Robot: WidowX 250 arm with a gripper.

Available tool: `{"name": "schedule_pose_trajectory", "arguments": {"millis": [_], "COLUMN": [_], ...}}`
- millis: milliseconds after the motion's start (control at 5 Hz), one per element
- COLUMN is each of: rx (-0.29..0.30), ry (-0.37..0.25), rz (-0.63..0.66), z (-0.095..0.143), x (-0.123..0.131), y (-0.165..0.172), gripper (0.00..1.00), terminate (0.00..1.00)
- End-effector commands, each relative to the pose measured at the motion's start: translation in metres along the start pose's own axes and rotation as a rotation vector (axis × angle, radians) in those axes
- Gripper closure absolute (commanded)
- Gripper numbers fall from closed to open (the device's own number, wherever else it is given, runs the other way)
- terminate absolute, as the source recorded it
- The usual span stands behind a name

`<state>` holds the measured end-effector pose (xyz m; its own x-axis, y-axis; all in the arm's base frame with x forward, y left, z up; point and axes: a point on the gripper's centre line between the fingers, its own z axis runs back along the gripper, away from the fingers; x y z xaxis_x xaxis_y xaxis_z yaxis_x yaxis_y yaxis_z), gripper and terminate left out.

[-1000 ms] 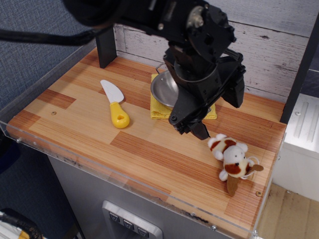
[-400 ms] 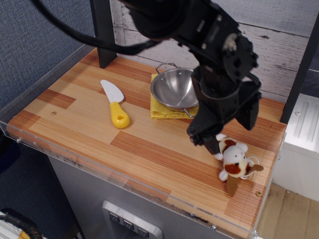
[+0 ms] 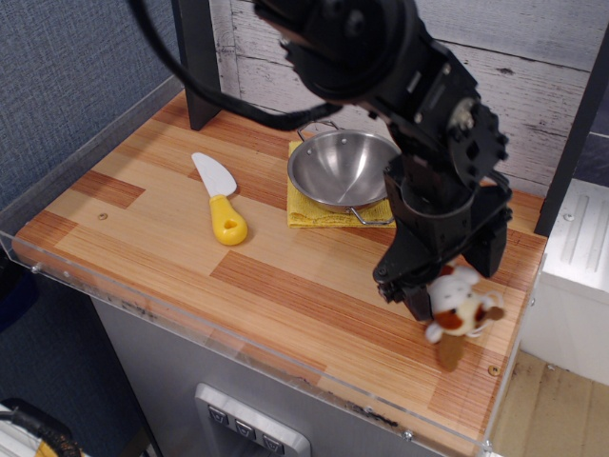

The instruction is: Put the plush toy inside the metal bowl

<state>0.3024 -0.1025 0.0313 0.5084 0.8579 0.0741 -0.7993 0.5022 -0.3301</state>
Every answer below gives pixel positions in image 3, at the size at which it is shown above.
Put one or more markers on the dark left post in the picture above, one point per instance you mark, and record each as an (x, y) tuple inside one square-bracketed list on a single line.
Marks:
[(197, 50)]

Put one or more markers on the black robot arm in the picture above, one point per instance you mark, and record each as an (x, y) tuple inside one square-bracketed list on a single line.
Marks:
[(444, 190)]

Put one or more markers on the clear acrylic guard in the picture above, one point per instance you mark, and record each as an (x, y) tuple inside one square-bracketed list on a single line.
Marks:
[(127, 221)]

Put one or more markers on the yellow handled toy knife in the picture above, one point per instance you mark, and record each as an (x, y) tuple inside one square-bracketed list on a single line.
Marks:
[(229, 227)]

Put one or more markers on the white ridged side panel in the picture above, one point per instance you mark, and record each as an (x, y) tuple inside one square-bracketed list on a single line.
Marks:
[(576, 254)]

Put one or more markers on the yellow folded cloth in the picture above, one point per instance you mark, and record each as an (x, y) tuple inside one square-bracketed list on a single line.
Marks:
[(302, 212)]

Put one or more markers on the stainless steel bowl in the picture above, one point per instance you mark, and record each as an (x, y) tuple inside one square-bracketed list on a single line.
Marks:
[(342, 171)]

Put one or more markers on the dark post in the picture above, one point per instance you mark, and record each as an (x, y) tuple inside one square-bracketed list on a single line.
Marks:
[(197, 50), (581, 127)]

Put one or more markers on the grey toy fridge cabinet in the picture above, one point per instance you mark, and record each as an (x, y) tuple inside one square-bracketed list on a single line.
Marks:
[(165, 367)]

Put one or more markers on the white brown plush dog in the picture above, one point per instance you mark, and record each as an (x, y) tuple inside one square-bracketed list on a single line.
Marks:
[(459, 312)]

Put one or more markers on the silver dispenser button panel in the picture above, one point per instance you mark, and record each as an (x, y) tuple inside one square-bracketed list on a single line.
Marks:
[(250, 423)]

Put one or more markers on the dark right post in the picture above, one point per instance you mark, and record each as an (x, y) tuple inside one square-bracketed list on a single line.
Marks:
[(581, 127)]

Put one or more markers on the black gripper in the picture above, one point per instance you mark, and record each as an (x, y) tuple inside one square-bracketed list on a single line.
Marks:
[(473, 224)]

